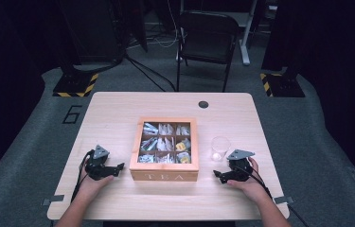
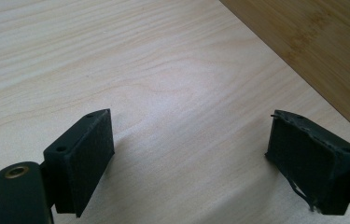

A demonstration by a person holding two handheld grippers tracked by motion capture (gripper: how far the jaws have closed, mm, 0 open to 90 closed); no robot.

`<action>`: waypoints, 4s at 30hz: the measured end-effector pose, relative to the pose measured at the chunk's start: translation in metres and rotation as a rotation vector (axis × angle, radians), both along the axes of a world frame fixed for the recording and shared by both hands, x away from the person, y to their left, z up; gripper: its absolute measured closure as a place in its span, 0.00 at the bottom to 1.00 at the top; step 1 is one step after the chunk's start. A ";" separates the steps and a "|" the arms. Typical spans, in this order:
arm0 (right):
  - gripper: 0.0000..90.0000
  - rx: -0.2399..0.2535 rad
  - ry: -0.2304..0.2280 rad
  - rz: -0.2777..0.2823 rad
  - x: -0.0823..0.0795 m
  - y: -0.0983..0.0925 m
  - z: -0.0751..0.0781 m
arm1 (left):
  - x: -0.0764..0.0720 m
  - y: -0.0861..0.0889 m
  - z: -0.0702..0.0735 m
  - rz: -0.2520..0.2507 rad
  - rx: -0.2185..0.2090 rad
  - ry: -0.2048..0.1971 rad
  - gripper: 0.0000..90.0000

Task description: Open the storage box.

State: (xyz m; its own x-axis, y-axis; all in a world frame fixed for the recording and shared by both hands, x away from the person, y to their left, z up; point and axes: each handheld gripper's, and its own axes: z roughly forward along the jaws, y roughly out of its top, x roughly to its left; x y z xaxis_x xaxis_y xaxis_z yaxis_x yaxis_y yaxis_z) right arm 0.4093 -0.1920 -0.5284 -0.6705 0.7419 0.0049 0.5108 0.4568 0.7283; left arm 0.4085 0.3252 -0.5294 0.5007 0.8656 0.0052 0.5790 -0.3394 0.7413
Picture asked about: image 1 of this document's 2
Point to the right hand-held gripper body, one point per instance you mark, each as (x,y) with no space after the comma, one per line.
(239,170)

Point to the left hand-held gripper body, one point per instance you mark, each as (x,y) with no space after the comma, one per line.
(97,167)

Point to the clear glass cup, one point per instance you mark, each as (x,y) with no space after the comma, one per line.
(221,148)

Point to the yellow tea bag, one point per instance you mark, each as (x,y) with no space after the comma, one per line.
(184,157)

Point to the wooden tea box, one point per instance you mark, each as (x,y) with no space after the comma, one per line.
(164,175)

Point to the person's left hand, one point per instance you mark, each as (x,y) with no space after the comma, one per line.
(90,187)

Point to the person's right hand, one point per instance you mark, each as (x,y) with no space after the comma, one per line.
(254,187)

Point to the assorted pile of tea bags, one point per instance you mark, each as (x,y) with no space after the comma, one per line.
(164,145)

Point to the grey table edge clip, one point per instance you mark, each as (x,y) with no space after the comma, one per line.
(284,200)

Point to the black round table grommet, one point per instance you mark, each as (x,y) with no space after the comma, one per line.
(203,104)

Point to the black yellow striped stand base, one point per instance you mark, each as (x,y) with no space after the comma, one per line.
(284,85)
(74,85)

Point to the white desk leg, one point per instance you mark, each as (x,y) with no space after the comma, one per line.
(246,47)

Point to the black folding chair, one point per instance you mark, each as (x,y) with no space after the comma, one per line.
(208,34)

